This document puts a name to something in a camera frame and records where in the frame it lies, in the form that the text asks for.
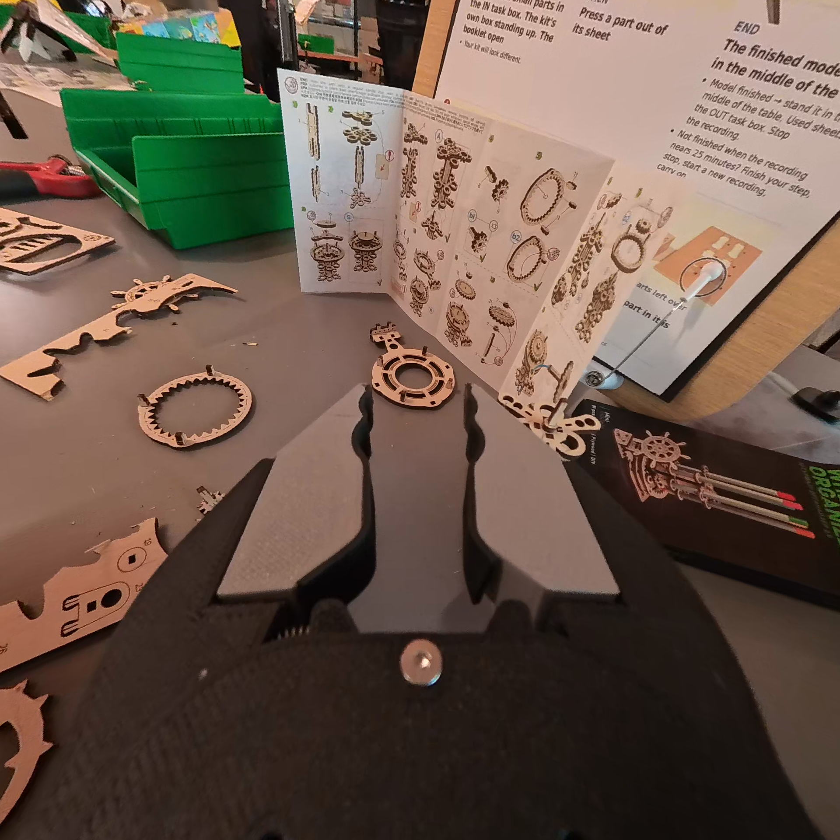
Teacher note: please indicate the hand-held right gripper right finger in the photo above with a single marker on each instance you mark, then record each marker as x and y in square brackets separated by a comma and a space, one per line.
[544, 525]

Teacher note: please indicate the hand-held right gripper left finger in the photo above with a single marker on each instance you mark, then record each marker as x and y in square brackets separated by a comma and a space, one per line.
[295, 525]

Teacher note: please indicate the round wooden disc part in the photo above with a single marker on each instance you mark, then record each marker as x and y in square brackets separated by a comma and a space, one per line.
[384, 380]

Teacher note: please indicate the black model kit box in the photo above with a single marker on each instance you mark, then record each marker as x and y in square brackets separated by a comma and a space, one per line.
[722, 525]

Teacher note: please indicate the small wooden gear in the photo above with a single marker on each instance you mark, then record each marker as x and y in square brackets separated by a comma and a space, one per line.
[210, 502]

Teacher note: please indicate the wooden flower tower assembly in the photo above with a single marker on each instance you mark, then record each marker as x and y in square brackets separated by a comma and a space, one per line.
[544, 420]

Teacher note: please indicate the wooden sheet with slot cutouts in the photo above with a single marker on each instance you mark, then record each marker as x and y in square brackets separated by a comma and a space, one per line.
[39, 617]

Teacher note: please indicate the wooden sheet with ship wheel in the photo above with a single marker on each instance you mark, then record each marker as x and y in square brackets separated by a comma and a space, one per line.
[98, 328]

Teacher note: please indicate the pale wooden poster board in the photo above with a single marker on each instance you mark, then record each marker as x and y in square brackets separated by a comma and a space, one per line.
[754, 341]

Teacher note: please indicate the black clip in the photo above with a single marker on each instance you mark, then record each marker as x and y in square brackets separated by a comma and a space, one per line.
[817, 399]

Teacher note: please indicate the folded paper instruction booklet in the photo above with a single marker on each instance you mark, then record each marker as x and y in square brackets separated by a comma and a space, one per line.
[367, 197]

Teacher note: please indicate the wooden sheet with oval cutouts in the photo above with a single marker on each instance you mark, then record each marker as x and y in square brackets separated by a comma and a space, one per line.
[85, 246]

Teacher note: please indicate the large green plastic bin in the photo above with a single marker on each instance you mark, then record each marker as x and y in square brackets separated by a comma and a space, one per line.
[197, 184]

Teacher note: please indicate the white printed instruction poster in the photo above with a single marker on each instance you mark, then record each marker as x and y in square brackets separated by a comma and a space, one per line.
[623, 98]

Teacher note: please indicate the printed paper sheet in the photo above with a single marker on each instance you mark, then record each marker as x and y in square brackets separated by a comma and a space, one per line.
[59, 82]

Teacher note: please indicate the colourful small boxes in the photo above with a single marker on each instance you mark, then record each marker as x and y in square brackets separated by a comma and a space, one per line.
[180, 26]

